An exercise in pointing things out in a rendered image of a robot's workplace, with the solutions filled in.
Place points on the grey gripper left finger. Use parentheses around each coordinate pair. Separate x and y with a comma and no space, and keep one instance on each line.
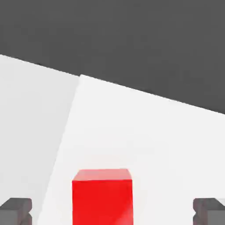
(15,211)

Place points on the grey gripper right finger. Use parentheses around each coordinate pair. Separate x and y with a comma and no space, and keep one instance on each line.
(210,213)

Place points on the small red cube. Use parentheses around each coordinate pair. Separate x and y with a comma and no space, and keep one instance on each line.
(102,200)

